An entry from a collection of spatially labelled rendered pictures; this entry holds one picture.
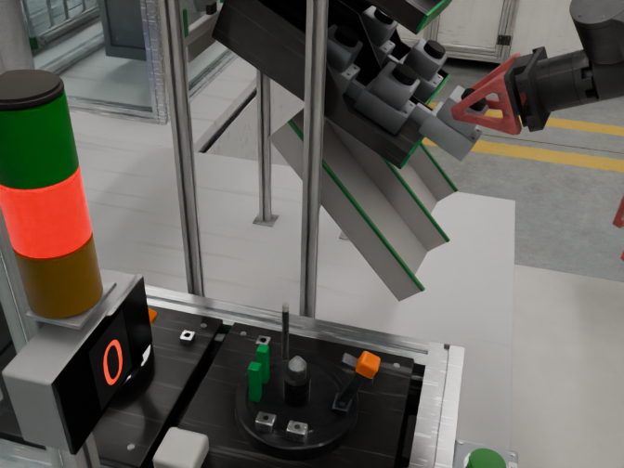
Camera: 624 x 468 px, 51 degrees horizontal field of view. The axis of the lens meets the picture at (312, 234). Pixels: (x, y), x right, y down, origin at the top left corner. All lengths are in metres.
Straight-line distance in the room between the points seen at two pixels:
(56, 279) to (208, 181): 0.98
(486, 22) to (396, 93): 3.80
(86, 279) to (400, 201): 0.59
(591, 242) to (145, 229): 2.14
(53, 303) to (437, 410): 0.50
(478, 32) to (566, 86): 3.87
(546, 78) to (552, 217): 2.39
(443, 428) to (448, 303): 0.36
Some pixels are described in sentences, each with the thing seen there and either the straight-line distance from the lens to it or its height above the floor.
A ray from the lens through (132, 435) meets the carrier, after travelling 0.78.
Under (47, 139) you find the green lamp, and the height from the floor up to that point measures 1.39.
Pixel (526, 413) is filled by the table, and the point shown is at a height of 0.86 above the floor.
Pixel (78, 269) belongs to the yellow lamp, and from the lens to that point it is 0.46.
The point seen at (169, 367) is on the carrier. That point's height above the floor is 0.97.
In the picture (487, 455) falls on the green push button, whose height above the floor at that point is 0.97.
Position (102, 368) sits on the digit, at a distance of 0.51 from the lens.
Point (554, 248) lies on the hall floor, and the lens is 2.92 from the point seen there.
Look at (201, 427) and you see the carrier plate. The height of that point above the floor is 0.97.
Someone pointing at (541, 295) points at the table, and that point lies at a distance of 1.18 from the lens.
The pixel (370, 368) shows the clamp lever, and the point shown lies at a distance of 0.69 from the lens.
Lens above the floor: 1.56
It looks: 34 degrees down
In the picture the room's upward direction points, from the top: 2 degrees clockwise
